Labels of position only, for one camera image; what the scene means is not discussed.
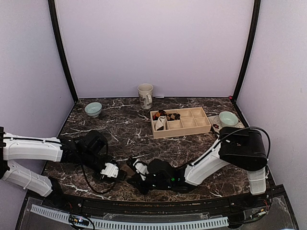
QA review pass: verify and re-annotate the beige ribbed sock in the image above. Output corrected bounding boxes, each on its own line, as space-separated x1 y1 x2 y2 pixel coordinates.
121 164 135 179

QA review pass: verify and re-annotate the wooden compartment tray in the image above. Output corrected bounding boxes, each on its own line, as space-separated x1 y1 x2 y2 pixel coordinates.
150 107 212 139

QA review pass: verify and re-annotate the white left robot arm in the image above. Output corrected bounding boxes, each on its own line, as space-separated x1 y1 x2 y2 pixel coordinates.
0 128 127 209

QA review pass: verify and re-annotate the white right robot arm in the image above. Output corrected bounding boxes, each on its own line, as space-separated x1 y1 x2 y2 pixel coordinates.
127 126 270 208

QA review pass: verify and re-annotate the teal striped ceramic bowl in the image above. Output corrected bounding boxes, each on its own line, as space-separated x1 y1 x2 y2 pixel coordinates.
84 102 102 117

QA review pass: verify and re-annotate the rolled white ribbed sock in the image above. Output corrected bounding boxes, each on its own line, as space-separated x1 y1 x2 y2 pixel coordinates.
155 116 167 131

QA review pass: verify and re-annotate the rolled red argyle sock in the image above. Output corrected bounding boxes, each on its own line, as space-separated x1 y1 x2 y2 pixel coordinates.
153 110 167 120

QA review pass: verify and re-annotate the green circuit board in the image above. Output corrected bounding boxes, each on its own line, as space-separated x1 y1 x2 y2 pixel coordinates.
69 215 90 227

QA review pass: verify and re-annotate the coral pattern ceramic mug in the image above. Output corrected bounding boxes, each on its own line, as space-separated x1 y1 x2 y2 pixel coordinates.
138 83 154 110

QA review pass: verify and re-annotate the floral square plate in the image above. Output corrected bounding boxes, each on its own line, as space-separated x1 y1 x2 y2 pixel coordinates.
208 115 244 136

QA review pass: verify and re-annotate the pale green bowl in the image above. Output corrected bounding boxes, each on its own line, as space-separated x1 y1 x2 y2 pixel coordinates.
219 111 239 127

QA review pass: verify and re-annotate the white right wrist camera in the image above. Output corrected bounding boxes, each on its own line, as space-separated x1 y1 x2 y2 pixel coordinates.
132 159 149 181

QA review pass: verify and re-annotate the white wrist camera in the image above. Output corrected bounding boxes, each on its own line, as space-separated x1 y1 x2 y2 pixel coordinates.
132 159 149 181
100 162 119 179

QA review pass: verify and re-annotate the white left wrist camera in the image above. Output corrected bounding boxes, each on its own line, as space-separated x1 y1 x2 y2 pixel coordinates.
100 162 119 179

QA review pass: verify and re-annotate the white slotted cable duct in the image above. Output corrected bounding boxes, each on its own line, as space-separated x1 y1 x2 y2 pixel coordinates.
30 205 229 230

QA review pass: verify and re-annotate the black front table rail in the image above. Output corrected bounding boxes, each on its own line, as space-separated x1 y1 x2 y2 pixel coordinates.
29 181 283 215

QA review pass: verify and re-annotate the black left corner post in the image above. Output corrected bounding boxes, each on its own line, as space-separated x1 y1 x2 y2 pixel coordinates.
48 0 79 103

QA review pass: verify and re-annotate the black corner post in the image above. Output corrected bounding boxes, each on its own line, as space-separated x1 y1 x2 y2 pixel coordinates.
48 0 79 103
232 0 261 104

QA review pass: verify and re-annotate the black right corner post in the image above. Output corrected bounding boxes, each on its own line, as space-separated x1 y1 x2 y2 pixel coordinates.
232 0 261 104

